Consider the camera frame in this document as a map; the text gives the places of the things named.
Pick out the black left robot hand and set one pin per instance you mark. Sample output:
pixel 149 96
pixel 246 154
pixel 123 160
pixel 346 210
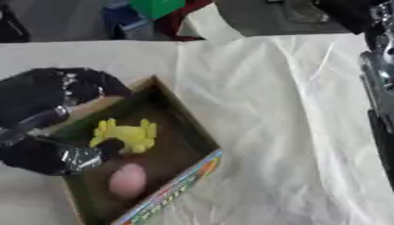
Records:
pixel 36 93

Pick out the yellow toy crab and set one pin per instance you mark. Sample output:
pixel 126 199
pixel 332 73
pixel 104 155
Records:
pixel 131 135

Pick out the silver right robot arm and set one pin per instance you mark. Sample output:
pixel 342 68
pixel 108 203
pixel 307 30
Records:
pixel 380 76

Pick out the tan cardboard box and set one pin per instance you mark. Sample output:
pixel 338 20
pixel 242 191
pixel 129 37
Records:
pixel 169 152

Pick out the green box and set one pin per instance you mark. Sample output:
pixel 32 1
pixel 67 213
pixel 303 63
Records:
pixel 155 7

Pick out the black bag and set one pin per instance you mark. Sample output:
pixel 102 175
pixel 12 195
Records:
pixel 11 25

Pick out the blue bin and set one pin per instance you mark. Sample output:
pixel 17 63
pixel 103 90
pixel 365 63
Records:
pixel 123 22

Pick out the pink egg-shaped toy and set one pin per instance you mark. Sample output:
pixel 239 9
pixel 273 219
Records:
pixel 127 180

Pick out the red bag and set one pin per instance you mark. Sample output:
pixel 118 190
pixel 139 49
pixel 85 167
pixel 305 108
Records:
pixel 179 20

